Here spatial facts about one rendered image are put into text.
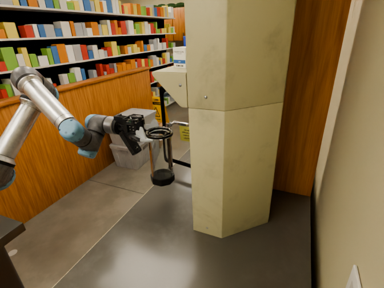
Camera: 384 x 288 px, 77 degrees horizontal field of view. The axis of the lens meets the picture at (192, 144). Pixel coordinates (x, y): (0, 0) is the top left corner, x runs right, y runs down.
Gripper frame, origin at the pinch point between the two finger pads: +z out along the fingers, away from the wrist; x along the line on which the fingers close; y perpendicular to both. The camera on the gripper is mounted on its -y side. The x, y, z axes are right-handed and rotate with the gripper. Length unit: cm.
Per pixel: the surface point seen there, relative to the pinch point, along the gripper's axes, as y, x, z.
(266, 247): -30, -11, 46
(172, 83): 24.1, -13.1, 14.9
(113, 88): -27, 174, -175
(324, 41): 33, 24, 54
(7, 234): -31, -41, -45
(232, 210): -18.2, -10.1, 33.6
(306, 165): -14, 24, 56
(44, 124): -40, 70, -175
